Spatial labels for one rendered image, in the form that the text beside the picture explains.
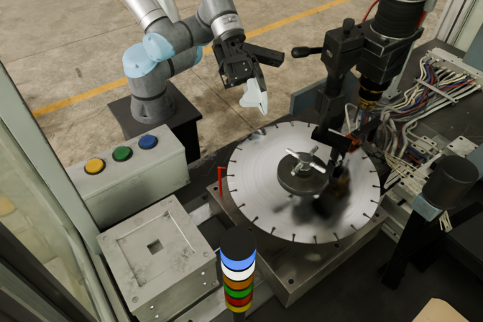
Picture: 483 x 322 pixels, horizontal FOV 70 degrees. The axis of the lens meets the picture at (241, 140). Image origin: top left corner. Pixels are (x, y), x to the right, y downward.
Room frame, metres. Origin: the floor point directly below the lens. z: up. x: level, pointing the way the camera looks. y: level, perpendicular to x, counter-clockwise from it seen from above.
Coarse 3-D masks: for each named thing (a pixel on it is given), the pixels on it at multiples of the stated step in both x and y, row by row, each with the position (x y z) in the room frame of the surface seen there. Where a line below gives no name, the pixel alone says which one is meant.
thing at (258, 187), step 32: (288, 128) 0.61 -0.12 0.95; (256, 160) 0.51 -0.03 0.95; (352, 160) 0.51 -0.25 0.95; (256, 192) 0.42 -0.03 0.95; (288, 192) 0.42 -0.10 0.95; (320, 192) 0.42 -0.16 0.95; (352, 192) 0.42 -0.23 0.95; (256, 224) 0.34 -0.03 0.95; (288, 224) 0.34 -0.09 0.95; (320, 224) 0.34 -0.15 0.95; (352, 224) 0.34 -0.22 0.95
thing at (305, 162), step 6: (288, 150) 0.49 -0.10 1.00; (312, 150) 0.49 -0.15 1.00; (294, 156) 0.48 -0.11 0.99; (300, 156) 0.47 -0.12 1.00; (306, 156) 0.47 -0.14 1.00; (300, 162) 0.46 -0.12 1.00; (306, 162) 0.46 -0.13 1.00; (312, 162) 0.46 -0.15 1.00; (294, 168) 0.45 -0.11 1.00; (300, 168) 0.45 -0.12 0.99; (306, 168) 0.46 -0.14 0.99; (318, 168) 0.45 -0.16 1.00; (324, 168) 0.44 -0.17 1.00; (294, 174) 0.43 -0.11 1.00
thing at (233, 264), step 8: (224, 232) 0.21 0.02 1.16; (232, 232) 0.21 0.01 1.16; (240, 232) 0.21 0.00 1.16; (248, 232) 0.21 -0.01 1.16; (224, 240) 0.20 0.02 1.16; (232, 240) 0.20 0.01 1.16; (240, 240) 0.20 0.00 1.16; (248, 240) 0.20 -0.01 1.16; (224, 248) 0.19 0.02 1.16; (232, 248) 0.19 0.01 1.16; (240, 248) 0.19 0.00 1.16; (248, 248) 0.19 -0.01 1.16; (224, 256) 0.18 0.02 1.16; (232, 256) 0.18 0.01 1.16; (240, 256) 0.18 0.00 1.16; (248, 256) 0.18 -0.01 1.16; (224, 264) 0.18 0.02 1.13; (232, 264) 0.18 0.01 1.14; (240, 264) 0.18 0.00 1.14; (248, 264) 0.18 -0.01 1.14
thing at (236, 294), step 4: (224, 284) 0.19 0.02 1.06; (252, 284) 0.19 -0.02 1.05; (224, 288) 0.19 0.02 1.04; (228, 288) 0.18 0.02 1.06; (248, 288) 0.18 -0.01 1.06; (252, 288) 0.19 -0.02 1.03; (228, 292) 0.18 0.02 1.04; (232, 292) 0.18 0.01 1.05; (236, 292) 0.18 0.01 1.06; (240, 292) 0.18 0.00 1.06; (244, 292) 0.18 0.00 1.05; (248, 292) 0.18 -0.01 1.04; (232, 296) 0.18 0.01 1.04; (236, 296) 0.18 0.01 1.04; (240, 296) 0.18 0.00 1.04; (244, 296) 0.18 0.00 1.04
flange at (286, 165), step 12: (288, 156) 0.51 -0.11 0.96; (312, 156) 0.51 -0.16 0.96; (288, 168) 0.48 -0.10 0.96; (312, 168) 0.46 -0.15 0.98; (288, 180) 0.44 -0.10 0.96; (300, 180) 0.44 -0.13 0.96; (312, 180) 0.44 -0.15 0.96; (324, 180) 0.44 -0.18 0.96; (300, 192) 0.42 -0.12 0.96; (312, 192) 0.42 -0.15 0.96
